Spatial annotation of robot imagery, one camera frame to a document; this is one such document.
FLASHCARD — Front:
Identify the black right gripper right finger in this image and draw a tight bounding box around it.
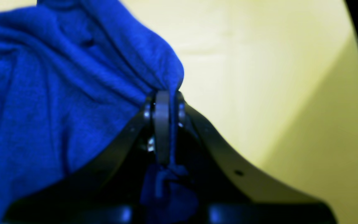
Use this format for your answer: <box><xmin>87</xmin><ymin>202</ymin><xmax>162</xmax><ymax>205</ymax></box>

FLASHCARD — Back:
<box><xmin>175</xmin><ymin>92</ymin><xmax>336</xmax><ymax>224</ymax></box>

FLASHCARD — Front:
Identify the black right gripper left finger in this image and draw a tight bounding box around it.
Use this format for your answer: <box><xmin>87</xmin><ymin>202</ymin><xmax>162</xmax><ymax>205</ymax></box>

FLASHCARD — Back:
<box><xmin>4</xmin><ymin>91</ymin><xmax>171</xmax><ymax>224</ymax></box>

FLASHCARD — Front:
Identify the blue long-sleeve shirt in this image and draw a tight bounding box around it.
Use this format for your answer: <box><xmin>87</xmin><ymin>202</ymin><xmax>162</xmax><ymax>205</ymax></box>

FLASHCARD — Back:
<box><xmin>0</xmin><ymin>0</ymin><xmax>184</xmax><ymax>223</ymax></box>

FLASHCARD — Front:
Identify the yellow table cloth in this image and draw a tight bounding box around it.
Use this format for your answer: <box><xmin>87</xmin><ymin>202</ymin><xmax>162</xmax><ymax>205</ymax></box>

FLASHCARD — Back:
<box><xmin>0</xmin><ymin>0</ymin><xmax>358</xmax><ymax>224</ymax></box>

